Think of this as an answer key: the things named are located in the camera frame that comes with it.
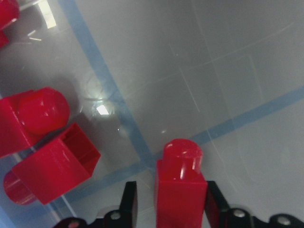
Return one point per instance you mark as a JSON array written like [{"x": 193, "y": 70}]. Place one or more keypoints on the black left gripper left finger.
[{"x": 129, "y": 205}]

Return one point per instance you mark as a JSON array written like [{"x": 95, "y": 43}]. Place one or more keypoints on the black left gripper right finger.
[{"x": 216, "y": 206}]

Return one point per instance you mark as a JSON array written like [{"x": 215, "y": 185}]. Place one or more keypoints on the red block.
[
  {"x": 62, "y": 164},
  {"x": 180, "y": 188},
  {"x": 27, "y": 117},
  {"x": 9, "y": 13}
]

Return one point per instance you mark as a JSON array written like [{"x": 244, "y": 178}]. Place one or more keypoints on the clear plastic storage box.
[{"x": 227, "y": 74}]

